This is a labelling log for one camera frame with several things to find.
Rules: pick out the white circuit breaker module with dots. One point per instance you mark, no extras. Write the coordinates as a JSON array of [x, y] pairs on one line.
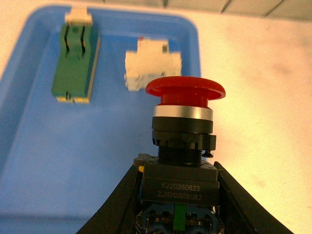
[[152, 59]]

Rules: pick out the red mushroom push button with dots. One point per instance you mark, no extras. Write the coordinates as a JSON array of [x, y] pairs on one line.
[[179, 189]]

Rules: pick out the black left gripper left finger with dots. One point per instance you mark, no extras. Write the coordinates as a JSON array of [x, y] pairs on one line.
[[118, 213]]

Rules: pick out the blue plastic tray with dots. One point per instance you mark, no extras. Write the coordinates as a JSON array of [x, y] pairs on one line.
[[59, 162]]

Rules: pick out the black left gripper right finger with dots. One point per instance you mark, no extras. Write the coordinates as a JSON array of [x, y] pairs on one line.
[[240, 212]]

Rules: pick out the green terminal block module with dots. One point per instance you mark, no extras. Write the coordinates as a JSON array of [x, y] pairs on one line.
[[79, 48]]

